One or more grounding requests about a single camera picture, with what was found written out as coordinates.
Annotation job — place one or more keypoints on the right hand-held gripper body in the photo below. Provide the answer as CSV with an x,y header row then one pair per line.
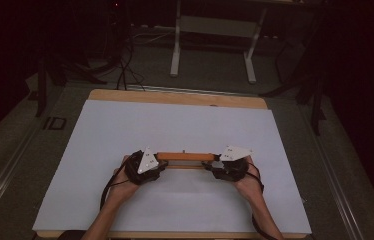
x,y
231,166

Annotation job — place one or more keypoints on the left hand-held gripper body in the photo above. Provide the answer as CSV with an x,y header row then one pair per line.
x,y
141,170

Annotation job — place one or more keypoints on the orange wooden stick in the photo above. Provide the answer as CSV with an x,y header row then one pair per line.
x,y
185,156

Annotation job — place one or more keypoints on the person's left hand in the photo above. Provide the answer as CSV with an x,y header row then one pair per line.
x,y
121,185

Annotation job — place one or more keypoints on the person's right hand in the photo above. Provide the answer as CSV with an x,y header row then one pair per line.
x,y
250,185

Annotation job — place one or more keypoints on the white table mat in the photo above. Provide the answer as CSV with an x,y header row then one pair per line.
x,y
181,126

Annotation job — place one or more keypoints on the black floor socket plate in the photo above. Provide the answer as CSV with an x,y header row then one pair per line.
x,y
55,123

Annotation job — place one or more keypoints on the black metal stand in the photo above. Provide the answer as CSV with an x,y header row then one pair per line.
x,y
41,86
316,100

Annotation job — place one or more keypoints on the metal floor rail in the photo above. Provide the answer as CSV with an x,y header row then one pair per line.
x,y
5,170
338,180

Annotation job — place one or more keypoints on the white metal desk frame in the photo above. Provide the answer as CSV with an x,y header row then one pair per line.
x,y
178,50

